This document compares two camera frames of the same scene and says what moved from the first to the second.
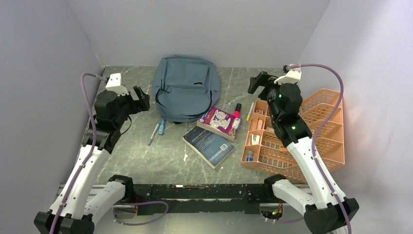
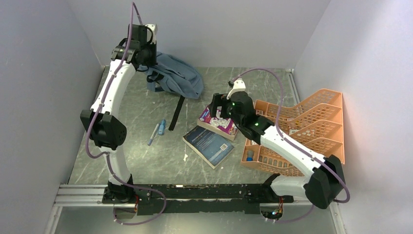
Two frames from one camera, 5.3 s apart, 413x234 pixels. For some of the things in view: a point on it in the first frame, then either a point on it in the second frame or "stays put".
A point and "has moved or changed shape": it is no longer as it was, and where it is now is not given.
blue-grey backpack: x=186 y=88 has moved or changed shape
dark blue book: x=212 y=147 stays put
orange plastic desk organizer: x=265 y=152 stays put
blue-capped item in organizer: x=249 y=157 stays put
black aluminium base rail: x=170 y=199 stays put
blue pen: x=153 y=134 stays put
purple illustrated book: x=219 y=123 stays put
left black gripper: x=135 y=104 to x=153 y=61
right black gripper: x=262 y=79 to x=218 y=100
